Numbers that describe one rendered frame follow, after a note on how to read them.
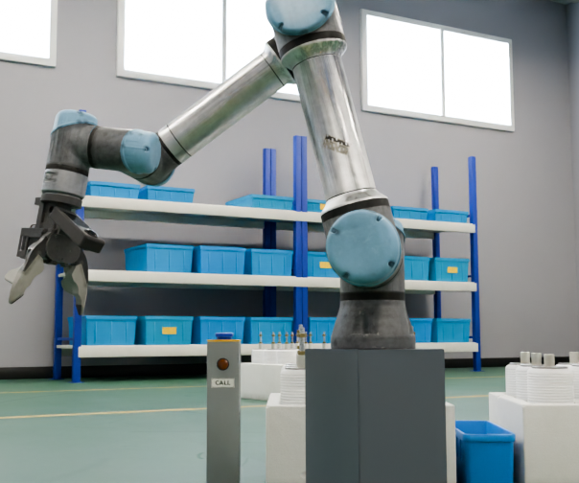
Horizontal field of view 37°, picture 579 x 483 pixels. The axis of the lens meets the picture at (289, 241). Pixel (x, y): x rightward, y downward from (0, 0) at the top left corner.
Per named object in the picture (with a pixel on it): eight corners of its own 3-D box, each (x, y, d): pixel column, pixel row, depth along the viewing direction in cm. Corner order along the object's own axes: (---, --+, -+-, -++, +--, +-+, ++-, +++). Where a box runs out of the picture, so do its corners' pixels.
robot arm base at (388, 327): (432, 348, 153) (431, 291, 154) (360, 349, 146) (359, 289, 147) (383, 347, 166) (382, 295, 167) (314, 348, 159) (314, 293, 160)
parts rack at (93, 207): (484, 371, 777) (478, 156, 798) (71, 382, 604) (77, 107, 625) (439, 368, 833) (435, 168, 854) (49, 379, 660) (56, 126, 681)
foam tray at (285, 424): (457, 494, 178) (454, 404, 180) (266, 494, 178) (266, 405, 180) (427, 466, 217) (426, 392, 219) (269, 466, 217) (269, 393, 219)
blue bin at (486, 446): (519, 494, 178) (517, 434, 179) (464, 494, 178) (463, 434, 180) (489, 471, 208) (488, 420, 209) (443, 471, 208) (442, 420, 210)
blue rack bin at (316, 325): (279, 343, 742) (279, 318, 744) (317, 342, 761) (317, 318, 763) (310, 343, 699) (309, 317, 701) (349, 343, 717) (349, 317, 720)
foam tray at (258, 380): (345, 399, 446) (345, 363, 448) (283, 402, 424) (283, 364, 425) (300, 394, 478) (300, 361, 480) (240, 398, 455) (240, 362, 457)
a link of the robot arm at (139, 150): (171, 140, 160) (114, 134, 162) (150, 126, 149) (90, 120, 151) (164, 182, 160) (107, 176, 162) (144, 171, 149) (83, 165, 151)
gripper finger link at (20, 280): (-6, 302, 148) (29, 264, 153) (15, 304, 144) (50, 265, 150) (-17, 288, 146) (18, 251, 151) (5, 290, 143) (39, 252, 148)
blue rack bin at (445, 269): (403, 284, 810) (402, 261, 812) (436, 285, 827) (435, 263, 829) (435, 281, 766) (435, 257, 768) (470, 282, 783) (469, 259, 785)
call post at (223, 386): (239, 488, 187) (239, 341, 190) (205, 488, 187) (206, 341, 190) (241, 482, 194) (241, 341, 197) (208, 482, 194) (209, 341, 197)
